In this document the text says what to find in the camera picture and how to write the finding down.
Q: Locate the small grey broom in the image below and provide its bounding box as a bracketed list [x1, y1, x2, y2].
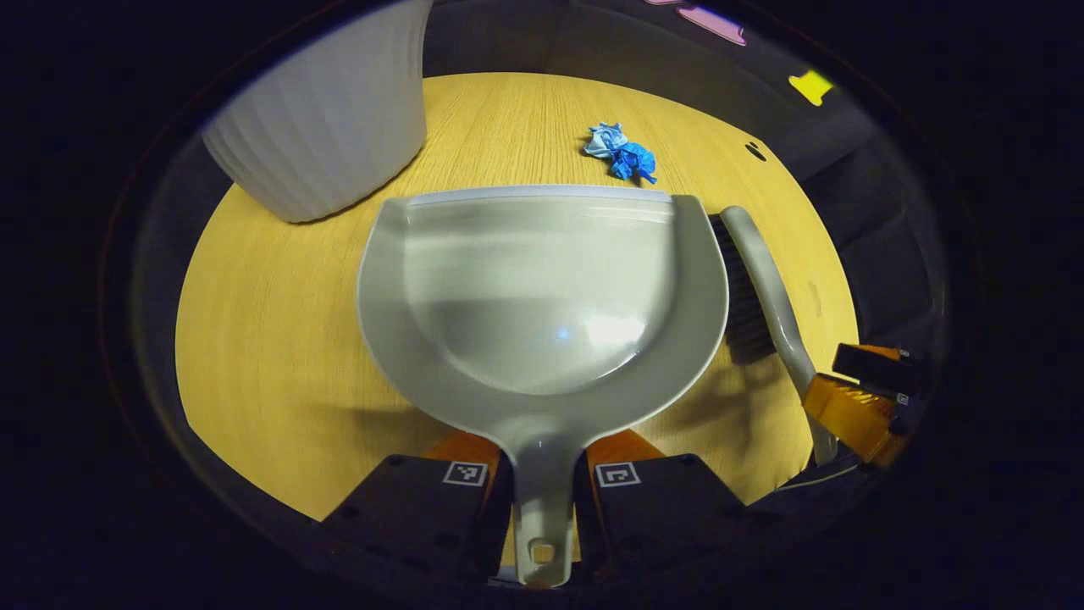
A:
[710, 206, 839, 467]

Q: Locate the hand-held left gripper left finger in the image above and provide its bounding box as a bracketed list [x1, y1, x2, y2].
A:
[318, 432, 515, 585]

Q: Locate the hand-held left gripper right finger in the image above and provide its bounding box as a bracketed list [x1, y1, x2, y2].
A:
[574, 428, 755, 585]

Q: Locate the white plastic garbage bin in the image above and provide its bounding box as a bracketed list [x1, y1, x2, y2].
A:
[202, 0, 434, 225]

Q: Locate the bright blue paper ball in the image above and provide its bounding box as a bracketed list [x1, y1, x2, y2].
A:
[610, 142, 658, 185]

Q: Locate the white plastic dustpan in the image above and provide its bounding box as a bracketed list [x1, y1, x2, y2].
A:
[356, 185, 731, 590]

